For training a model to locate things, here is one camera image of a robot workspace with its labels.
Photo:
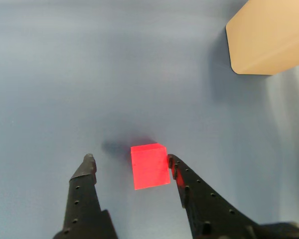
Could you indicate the beige rounded box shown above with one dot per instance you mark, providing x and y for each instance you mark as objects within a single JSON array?
[{"x": 266, "y": 37}]

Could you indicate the red cube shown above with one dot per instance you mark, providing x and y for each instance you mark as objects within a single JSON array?
[{"x": 150, "y": 169}]

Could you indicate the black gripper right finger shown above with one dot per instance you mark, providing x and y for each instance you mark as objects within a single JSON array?
[{"x": 204, "y": 206}]

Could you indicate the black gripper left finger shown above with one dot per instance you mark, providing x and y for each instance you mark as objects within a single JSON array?
[{"x": 82, "y": 204}]

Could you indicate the dark blue table mat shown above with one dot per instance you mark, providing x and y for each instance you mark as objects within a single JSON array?
[{"x": 89, "y": 74}]

